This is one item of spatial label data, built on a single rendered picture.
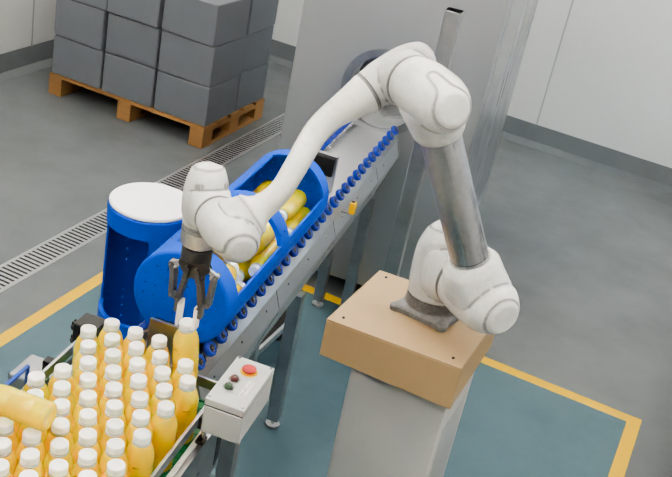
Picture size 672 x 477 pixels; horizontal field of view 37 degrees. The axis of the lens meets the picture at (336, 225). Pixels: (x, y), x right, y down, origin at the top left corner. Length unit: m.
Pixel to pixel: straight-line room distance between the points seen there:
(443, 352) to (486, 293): 0.23
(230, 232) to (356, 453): 1.08
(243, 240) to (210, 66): 4.13
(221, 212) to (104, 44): 4.53
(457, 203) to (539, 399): 2.39
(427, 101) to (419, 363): 0.77
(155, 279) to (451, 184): 0.87
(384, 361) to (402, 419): 0.26
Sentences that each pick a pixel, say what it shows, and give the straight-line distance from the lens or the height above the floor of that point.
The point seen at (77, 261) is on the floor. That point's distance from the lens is 5.06.
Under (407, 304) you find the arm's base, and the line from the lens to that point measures 2.85.
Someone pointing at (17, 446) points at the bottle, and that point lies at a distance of 2.34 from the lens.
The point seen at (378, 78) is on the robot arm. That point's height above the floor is 1.82.
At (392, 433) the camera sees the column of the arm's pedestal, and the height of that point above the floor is 0.77.
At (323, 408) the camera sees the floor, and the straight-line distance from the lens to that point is 4.29.
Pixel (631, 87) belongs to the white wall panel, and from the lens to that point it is 7.51.
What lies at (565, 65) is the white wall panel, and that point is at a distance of 7.56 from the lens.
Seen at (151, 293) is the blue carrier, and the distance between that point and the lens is 2.80.
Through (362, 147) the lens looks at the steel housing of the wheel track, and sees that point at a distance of 4.40.
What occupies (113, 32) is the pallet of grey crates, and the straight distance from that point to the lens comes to 6.62.
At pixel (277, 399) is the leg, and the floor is 0.15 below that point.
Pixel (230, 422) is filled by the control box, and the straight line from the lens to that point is 2.42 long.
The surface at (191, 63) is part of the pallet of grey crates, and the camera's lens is 6.33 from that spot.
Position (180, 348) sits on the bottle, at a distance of 2.57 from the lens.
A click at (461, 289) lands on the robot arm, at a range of 2.58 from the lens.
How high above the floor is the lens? 2.55
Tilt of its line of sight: 26 degrees down
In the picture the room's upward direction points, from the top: 12 degrees clockwise
